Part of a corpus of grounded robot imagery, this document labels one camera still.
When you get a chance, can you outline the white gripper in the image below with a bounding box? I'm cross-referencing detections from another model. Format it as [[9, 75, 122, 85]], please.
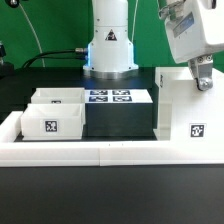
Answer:
[[157, 0, 224, 91]]

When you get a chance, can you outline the white drawer cabinet box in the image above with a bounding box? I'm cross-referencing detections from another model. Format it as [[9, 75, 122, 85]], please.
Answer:
[[154, 67, 224, 142]]

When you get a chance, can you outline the white drawer tray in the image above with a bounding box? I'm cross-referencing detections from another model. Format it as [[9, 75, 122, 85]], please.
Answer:
[[21, 104, 85, 140], [31, 88, 85, 104]]

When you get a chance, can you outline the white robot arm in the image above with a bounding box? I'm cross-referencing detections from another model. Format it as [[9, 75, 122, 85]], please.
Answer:
[[83, 0, 224, 91]]

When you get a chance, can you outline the white marker tag sheet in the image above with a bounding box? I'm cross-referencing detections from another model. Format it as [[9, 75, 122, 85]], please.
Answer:
[[85, 89, 152, 104]]

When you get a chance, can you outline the black raised platform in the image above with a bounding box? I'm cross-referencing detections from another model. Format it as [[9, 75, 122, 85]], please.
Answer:
[[0, 68, 158, 140]]

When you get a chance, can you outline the black stand on left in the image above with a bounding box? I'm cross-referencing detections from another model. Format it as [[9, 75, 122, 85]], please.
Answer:
[[0, 41, 14, 79]]

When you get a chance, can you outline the black cable bundle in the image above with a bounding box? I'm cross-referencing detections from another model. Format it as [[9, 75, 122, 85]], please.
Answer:
[[21, 47, 89, 69]]

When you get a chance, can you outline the thin white cable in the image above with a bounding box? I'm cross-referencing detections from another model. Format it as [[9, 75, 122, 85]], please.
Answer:
[[18, 3, 46, 68]]

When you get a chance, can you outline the white foam border frame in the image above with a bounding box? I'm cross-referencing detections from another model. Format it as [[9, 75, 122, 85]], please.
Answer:
[[0, 111, 224, 167]]

